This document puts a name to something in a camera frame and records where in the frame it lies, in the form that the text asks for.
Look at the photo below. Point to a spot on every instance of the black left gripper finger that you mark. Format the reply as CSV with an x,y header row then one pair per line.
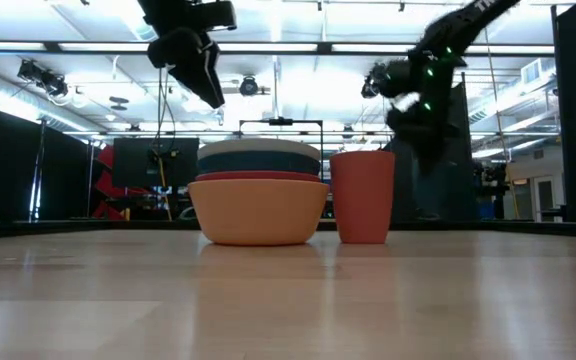
x,y
203,75

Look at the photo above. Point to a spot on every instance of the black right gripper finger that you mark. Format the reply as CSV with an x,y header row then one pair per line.
x,y
428,152

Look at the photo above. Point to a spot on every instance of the red-orange cup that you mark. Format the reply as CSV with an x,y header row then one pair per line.
x,y
363,197

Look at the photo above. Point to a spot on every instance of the cream white bowl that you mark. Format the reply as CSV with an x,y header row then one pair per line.
x,y
258,146

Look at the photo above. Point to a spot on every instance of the dark teal bowl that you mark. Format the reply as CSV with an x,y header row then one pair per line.
x,y
258,163

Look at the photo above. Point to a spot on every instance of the orange bowl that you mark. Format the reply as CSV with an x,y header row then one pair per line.
x,y
258,212

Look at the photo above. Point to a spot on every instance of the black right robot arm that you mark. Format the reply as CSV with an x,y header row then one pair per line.
x,y
468,20

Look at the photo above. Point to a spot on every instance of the black stage light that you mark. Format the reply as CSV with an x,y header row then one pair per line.
x,y
48,80
369,89
248,86

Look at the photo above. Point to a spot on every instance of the black background equipment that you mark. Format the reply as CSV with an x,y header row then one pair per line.
x,y
493,180

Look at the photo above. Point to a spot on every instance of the white air vent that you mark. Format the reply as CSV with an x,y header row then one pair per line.
x,y
531,72

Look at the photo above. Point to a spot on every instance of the doorway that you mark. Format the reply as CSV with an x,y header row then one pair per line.
x,y
545,200

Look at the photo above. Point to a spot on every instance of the red structure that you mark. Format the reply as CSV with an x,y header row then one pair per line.
x,y
105,157

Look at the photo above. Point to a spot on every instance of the metal stand pole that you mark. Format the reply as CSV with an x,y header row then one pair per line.
x,y
38,190

